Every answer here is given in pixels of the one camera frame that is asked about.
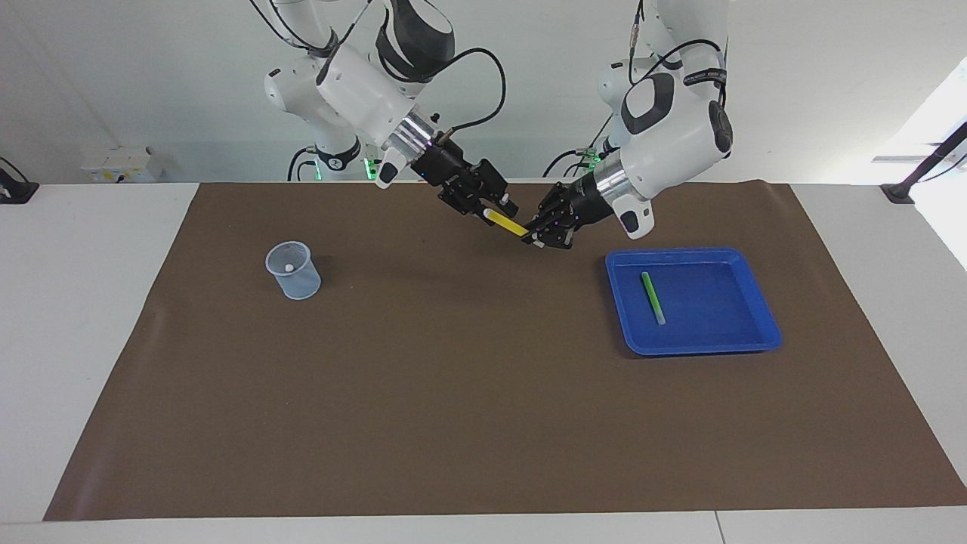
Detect yellow pen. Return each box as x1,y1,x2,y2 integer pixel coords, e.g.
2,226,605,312
483,209,530,237

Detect green pen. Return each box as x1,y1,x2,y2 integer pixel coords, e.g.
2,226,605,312
641,271,667,326

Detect blue plastic tray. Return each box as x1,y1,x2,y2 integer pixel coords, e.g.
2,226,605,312
604,247,783,357

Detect brown table mat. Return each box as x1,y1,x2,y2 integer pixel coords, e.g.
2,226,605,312
43,181,967,522

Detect clear plastic cup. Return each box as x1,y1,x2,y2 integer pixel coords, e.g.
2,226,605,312
264,240,323,301

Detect black clamp with long rod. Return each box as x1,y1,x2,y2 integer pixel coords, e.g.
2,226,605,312
880,121,967,205

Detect black table clamp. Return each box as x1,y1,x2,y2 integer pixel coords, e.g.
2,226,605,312
0,156,40,205

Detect black left base cable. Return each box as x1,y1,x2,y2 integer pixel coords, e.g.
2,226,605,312
542,113,614,179

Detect black base cable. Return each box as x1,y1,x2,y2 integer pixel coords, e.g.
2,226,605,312
542,113,614,179
287,146,322,182

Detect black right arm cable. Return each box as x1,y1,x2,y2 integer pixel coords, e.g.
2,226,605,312
431,48,505,141

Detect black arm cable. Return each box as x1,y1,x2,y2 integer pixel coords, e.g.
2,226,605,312
629,0,730,88
431,48,505,141

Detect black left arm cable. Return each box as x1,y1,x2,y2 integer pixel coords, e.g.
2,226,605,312
629,0,730,88

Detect black right base cable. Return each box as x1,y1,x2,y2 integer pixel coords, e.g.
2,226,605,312
287,146,322,182

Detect white wall box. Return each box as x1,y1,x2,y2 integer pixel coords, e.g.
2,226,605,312
79,146,165,184

